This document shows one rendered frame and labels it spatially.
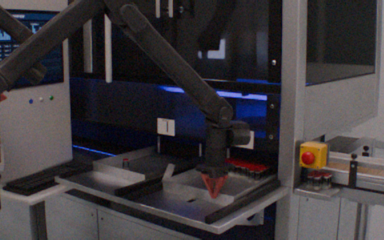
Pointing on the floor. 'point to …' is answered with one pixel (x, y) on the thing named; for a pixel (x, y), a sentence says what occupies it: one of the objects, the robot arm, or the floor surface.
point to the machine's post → (291, 115)
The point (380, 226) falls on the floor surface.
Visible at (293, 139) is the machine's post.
